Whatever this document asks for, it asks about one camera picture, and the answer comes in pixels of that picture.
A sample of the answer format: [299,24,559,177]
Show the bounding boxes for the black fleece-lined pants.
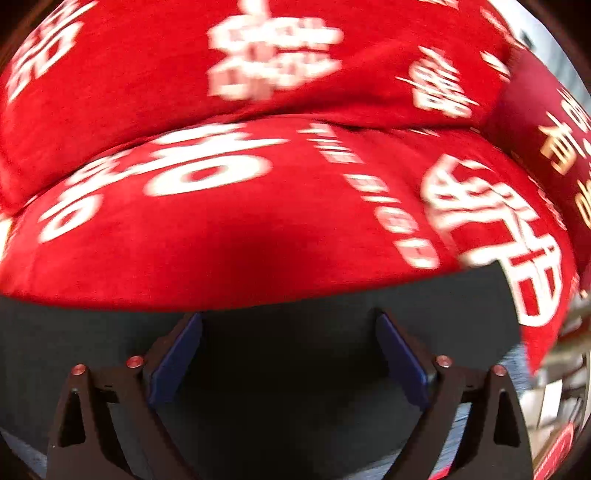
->
[0,263,533,480]

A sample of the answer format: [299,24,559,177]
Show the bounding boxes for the red box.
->
[531,421,579,480]

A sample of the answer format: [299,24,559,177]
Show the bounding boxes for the red printed blanket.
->
[0,0,591,376]

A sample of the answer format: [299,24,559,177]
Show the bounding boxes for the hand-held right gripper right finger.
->
[375,310,536,480]

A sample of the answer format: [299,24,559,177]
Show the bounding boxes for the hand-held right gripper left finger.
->
[46,311,204,480]

